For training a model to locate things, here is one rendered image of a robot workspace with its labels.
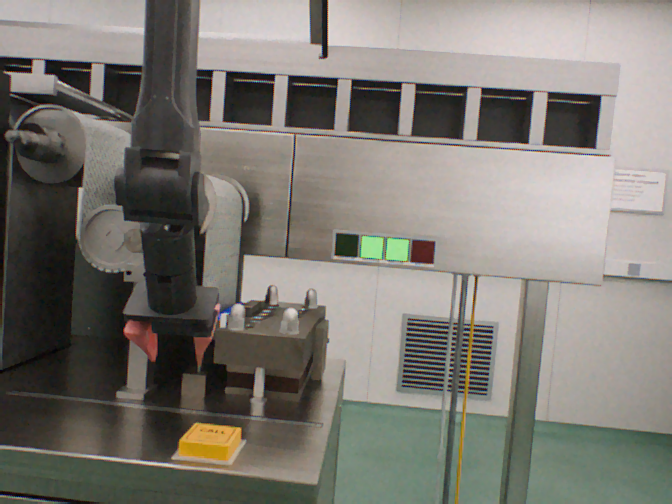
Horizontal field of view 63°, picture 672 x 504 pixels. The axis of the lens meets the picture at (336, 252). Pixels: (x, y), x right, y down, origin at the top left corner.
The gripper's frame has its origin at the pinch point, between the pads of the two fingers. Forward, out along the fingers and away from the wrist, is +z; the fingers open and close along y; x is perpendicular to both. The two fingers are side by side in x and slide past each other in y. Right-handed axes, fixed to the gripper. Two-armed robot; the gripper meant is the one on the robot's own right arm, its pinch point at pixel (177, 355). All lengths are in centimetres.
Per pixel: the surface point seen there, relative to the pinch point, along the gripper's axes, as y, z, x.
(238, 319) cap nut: -4.7, 13.0, -23.3
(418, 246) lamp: -42, 15, -56
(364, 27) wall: -44, 16, -326
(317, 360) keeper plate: -20.0, 27.9, -29.8
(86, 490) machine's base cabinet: 12.1, 20.7, 6.4
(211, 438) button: -4.7, 12.5, 2.9
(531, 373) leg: -78, 48, -51
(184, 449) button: -1.4, 12.9, 4.6
